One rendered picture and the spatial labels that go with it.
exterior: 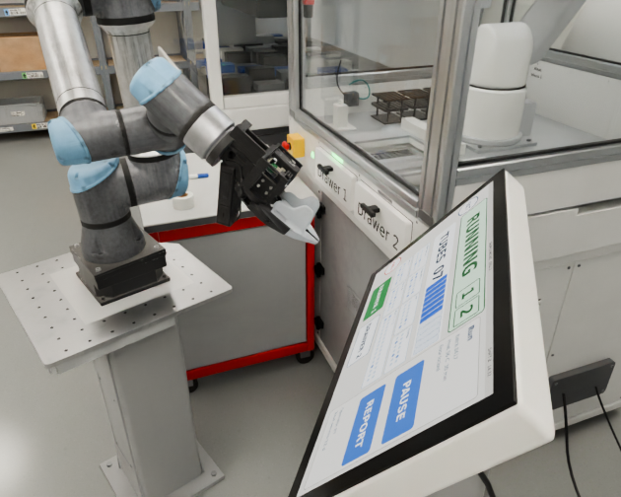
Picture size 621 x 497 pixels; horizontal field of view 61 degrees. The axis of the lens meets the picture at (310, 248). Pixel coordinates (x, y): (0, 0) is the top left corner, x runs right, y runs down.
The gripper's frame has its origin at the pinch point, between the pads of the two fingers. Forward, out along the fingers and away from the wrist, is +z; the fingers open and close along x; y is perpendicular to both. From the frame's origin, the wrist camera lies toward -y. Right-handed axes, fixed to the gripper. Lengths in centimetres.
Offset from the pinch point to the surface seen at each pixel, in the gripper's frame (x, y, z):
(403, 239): 44, -9, 22
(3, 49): 302, -255, -257
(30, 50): 314, -246, -244
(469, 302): -19.7, 20.6, 14.9
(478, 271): -14.3, 21.7, 14.9
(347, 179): 71, -20, 4
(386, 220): 51, -12, 17
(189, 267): 35, -54, -12
